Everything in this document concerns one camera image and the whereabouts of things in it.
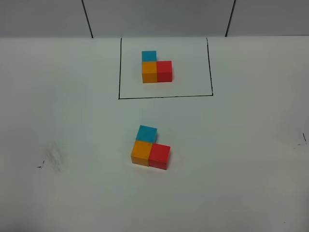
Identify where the template orange cube block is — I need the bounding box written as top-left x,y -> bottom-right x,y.
141,61 -> 157,83

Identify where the template red cube block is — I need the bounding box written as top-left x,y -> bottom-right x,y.
156,61 -> 173,82

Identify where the template blue cube block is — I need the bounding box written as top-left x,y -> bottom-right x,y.
141,51 -> 157,62

